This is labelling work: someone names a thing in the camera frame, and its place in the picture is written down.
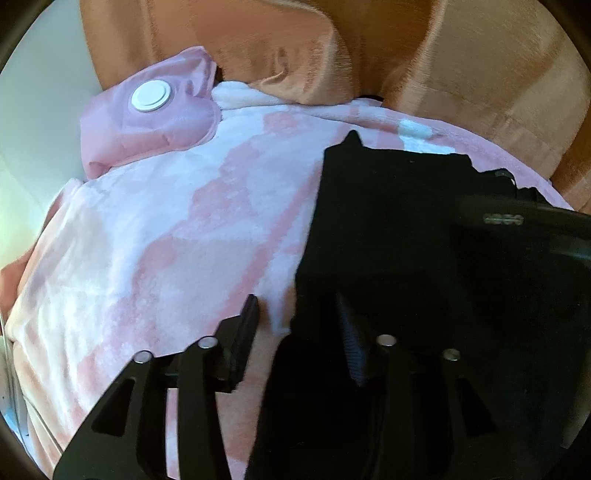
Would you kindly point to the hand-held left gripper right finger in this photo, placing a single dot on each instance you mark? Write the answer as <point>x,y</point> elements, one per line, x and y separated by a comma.
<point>353,344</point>

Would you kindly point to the pink hot water bag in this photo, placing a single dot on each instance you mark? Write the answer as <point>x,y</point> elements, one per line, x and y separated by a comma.
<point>115,138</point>

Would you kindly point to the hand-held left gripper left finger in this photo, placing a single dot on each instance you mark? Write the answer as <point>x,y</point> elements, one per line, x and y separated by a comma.
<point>245,330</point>

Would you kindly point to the orange velvet pillow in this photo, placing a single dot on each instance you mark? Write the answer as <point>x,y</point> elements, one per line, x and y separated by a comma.
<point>184,37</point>
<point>485,69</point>

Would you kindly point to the black garment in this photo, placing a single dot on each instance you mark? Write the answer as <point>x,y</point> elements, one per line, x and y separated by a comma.
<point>378,221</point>

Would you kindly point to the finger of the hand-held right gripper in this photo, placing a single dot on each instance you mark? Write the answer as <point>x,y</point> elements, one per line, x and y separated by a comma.
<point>510,182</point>

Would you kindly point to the pink and white fleece blanket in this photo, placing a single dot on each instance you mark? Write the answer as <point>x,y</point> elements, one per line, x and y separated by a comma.
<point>161,240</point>

